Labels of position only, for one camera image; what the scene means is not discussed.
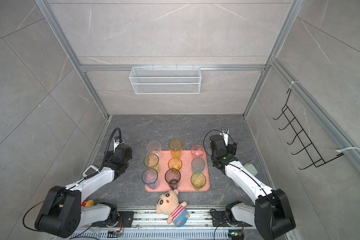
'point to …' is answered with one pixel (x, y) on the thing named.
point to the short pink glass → (197, 150)
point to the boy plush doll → (167, 203)
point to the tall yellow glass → (175, 146)
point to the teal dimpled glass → (197, 165)
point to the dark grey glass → (172, 176)
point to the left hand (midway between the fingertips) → (116, 147)
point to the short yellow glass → (175, 163)
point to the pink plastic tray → (188, 173)
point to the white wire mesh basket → (166, 80)
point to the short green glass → (198, 180)
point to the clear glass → (154, 147)
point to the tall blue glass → (150, 176)
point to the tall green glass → (151, 161)
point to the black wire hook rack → (309, 149)
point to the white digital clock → (89, 170)
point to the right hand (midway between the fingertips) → (224, 139)
